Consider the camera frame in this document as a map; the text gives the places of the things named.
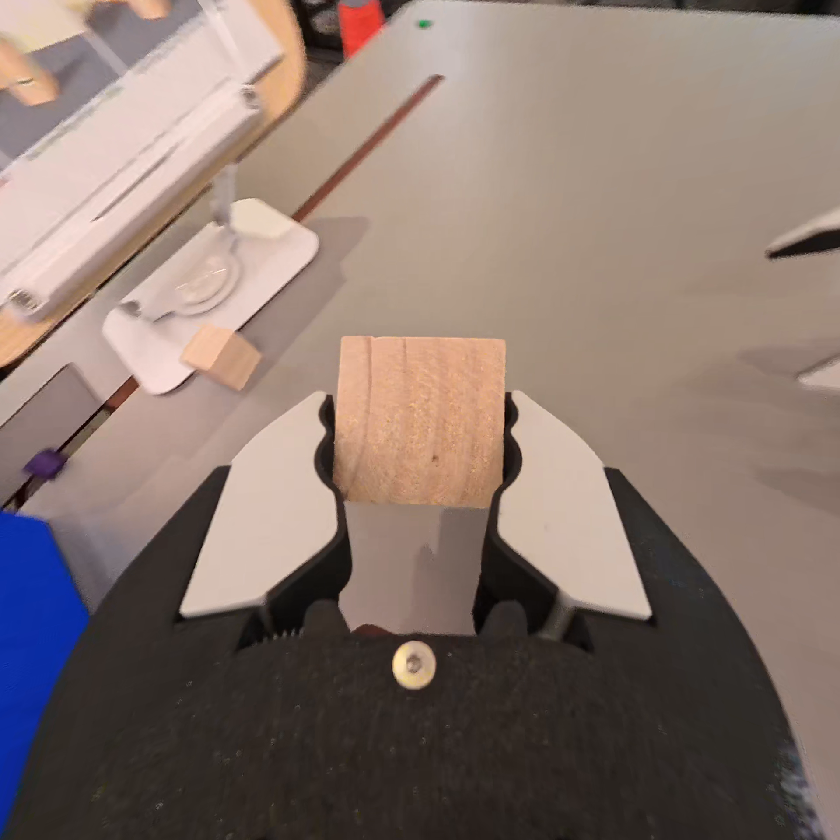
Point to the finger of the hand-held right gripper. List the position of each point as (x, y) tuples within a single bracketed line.
[(811, 236), (822, 374)]

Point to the medium wooden cube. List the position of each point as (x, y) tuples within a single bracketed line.
[(221, 358)]

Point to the large wooden cube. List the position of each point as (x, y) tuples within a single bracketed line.
[(420, 420)]

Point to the blue plastic bin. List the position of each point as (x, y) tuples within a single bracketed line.
[(33, 656)]

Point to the white instruction sheet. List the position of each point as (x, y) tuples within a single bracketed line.
[(92, 118)]

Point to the purple wooden cube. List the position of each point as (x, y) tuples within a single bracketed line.
[(45, 463)]

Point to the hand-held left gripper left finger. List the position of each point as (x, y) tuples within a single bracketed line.
[(256, 525)]

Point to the wooden display board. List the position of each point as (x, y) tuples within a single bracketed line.
[(282, 66)]

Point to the orange striped traffic cone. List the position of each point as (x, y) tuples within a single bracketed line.
[(361, 24)]

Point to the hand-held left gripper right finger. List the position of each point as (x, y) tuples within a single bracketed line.
[(575, 525)]

